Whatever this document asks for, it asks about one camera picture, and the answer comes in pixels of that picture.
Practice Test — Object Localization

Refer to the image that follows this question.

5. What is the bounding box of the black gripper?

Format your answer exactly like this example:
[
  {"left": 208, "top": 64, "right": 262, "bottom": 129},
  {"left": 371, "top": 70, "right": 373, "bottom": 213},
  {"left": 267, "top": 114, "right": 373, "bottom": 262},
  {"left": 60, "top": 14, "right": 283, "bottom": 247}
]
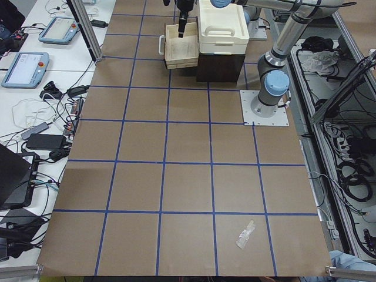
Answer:
[{"left": 174, "top": 0, "right": 195, "bottom": 38}]

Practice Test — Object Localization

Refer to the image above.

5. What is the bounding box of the black power adapter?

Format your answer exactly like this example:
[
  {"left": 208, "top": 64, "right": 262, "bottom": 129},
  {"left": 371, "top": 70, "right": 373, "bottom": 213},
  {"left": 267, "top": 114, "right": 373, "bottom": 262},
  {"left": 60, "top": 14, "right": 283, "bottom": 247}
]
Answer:
[{"left": 90, "top": 19, "right": 109, "bottom": 28}]

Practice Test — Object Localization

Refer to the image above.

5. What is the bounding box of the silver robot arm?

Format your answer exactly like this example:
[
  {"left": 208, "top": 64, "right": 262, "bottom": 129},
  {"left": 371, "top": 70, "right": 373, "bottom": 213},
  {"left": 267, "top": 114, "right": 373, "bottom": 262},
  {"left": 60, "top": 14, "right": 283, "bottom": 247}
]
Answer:
[
  {"left": 211, "top": 1, "right": 344, "bottom": 107},
  {"left": 243, "top": 6, "right": 261, "bottom": 24}
]

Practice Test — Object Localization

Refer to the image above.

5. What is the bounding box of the clear plastic piece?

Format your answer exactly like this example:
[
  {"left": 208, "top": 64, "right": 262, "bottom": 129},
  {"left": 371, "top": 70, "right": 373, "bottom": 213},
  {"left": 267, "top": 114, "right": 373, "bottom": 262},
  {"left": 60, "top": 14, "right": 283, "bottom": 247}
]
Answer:
[{"left": 236, "top": 220, "right": 256, "bottom": 249}]

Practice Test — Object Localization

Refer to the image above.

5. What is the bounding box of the dark brown drawer cabinet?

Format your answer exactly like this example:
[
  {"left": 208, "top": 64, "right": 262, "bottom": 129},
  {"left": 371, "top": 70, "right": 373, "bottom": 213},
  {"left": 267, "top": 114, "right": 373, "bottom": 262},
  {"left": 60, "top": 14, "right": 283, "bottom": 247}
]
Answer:
[{"left": 196, "top": 53, "right": 246, "bottom": 83}]

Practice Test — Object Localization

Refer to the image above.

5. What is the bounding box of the aluminium frame post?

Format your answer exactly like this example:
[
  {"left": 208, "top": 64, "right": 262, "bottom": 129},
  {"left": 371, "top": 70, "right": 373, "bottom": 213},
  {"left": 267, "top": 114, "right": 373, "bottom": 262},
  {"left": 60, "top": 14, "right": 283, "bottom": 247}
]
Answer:
[{"left": 67, "top": 0, "right": 103, "bottom": 64}]

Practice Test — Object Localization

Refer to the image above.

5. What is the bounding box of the blue teach pendant near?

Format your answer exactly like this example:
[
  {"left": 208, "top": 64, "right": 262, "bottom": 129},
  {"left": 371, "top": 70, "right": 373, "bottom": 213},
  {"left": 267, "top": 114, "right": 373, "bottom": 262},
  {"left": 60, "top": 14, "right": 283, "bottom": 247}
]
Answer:
[{"left": 1, "top": 52, "right": 49, "bottom": 89}]

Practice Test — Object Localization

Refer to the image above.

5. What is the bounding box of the blue teach pendant far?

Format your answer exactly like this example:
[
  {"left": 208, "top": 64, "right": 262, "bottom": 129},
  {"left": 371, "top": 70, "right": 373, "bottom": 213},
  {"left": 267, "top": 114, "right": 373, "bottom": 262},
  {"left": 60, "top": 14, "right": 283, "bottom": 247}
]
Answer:
[{"left": 38, "top": 17, "right": 79, "bottom": 45}]

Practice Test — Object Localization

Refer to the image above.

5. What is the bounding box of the white crumpled cloth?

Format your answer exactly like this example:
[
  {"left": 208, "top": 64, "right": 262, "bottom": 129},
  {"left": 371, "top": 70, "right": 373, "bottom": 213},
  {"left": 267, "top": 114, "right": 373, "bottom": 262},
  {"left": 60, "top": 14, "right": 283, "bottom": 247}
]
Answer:
[{"left": 302, "top": 51, "right": 339, "bottom": 76}]

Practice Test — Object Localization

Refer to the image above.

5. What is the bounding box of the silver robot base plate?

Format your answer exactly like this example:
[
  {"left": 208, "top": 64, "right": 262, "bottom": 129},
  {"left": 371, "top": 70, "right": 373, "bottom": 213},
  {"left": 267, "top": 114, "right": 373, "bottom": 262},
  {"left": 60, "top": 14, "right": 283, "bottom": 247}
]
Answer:
[{"left": 240, "top": 90, "right": 289, "bottom": 127}]

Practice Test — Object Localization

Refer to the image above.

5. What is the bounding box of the white plastic tray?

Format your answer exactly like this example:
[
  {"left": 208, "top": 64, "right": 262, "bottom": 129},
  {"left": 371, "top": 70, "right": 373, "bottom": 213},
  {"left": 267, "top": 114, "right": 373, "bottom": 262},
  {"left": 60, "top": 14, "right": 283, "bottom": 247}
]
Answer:
[{"left": 198, "top": 1, "right": 249, "bottom": 55}]

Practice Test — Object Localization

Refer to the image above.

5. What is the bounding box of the blue teach pendant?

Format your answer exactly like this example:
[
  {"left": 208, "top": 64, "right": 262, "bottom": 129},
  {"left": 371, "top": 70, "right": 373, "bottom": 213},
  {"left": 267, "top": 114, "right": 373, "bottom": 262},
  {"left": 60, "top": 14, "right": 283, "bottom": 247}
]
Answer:
[
  {"left": 38, "top": 17, "right": 79, "bottom": 45},
  {"left": 1, "top": 52, "right": 49, "bottom": 89}
]

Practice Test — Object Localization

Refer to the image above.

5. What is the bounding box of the black power brick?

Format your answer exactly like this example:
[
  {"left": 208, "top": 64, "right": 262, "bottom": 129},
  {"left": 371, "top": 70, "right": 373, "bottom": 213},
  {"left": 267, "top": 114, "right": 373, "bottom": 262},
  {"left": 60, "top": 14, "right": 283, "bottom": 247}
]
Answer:
[{"left": 26, "top": 134, "right": 66, "bottom": 150}]

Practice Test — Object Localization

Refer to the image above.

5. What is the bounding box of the black laptop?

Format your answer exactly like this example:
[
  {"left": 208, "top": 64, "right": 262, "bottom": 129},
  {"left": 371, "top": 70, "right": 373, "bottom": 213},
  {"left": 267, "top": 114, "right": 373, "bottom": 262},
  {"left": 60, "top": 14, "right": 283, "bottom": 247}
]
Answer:
[{"left": 1, "top": 145, "right": 40, "bottom": 210}]

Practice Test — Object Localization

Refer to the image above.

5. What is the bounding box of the wooden drawer white handle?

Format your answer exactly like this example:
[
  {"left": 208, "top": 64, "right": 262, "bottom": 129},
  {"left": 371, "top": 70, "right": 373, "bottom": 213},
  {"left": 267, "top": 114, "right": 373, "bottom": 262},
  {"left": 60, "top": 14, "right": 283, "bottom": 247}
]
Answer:
[{"left": 158, "top": 22, "right": 199, "bottom": 69}]

